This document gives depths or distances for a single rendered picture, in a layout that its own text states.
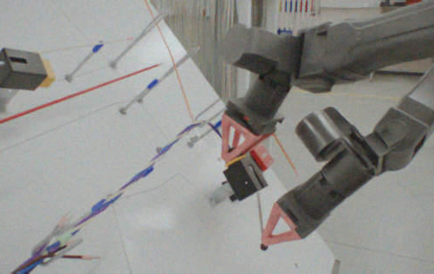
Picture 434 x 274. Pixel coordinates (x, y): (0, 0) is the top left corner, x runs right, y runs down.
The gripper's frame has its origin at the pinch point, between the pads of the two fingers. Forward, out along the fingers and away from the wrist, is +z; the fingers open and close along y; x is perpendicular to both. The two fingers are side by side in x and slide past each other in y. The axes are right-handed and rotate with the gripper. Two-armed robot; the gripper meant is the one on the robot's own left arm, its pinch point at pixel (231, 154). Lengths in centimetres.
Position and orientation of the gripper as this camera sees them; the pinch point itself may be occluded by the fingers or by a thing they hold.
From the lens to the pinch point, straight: 72.0
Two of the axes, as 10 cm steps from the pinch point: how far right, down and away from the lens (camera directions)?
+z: -4.5, 8.2, 3.7
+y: -4.9, 1.2, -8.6
